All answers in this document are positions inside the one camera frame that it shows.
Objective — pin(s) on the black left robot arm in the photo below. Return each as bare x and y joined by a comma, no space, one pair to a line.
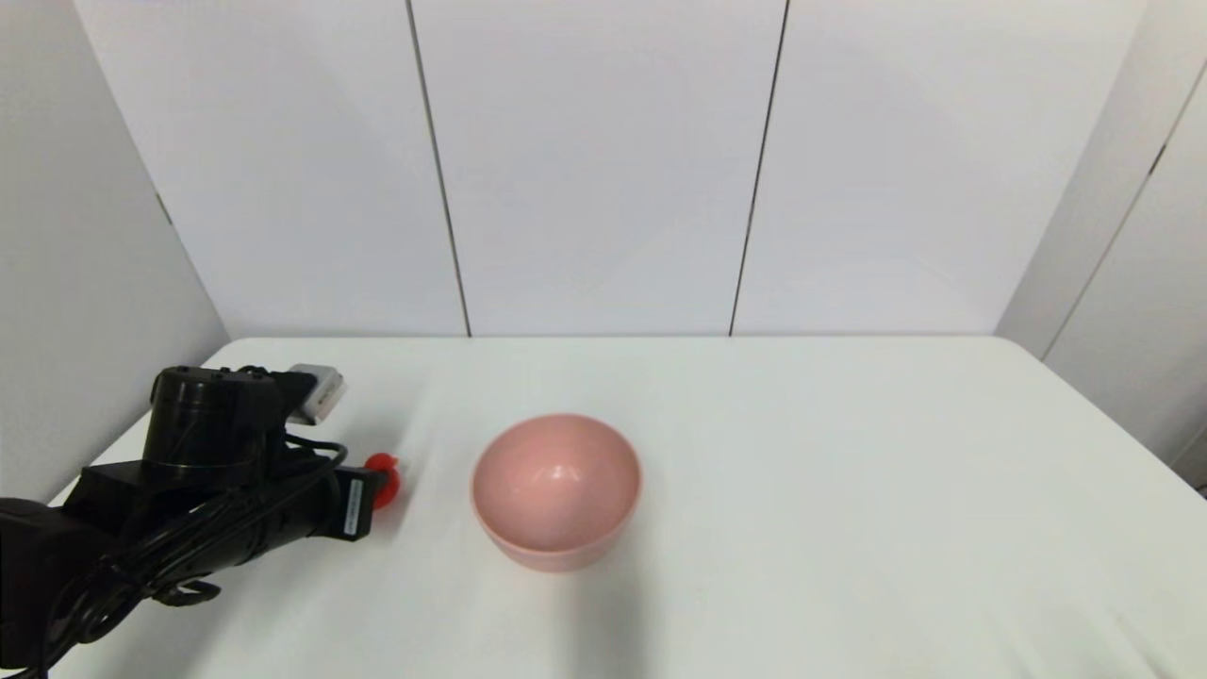
203,424

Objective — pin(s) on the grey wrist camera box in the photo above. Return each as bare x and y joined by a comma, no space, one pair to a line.
319,391

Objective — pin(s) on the red rubber duck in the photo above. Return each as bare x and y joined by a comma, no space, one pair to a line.
385,481

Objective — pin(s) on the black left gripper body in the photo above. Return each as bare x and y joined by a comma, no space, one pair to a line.
316,505

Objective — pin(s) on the pink bowl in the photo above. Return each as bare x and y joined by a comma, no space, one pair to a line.
556,490

